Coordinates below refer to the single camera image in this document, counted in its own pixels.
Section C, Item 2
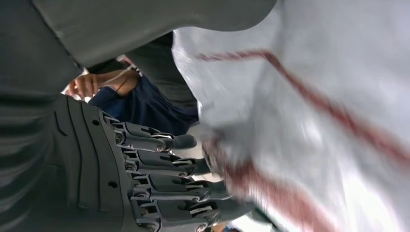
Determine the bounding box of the person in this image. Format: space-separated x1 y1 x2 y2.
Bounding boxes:
64 32 201 137

